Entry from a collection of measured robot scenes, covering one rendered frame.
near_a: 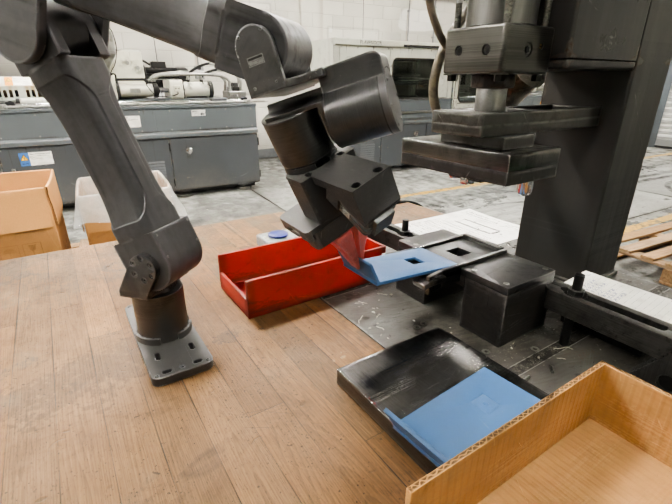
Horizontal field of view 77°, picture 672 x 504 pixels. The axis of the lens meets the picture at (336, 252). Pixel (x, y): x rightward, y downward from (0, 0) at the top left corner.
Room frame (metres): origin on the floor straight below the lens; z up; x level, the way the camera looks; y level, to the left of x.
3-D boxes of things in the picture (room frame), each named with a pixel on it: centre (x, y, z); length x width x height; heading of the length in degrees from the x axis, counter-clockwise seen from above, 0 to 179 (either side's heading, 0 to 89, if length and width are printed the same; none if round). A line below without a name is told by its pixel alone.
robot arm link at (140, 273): (0.48, 0.22, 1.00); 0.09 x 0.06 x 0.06; 164
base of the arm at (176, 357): (0.48, 0.23, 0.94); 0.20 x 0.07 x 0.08; 33
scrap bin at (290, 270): (0.64, 0.05, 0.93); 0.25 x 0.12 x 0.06; 123
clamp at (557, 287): (0.43, -0.32, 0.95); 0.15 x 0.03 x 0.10; 33
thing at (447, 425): (0.31, -0.12, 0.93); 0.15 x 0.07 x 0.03; 127
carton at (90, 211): (2.55, 1.29, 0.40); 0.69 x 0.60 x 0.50; 29
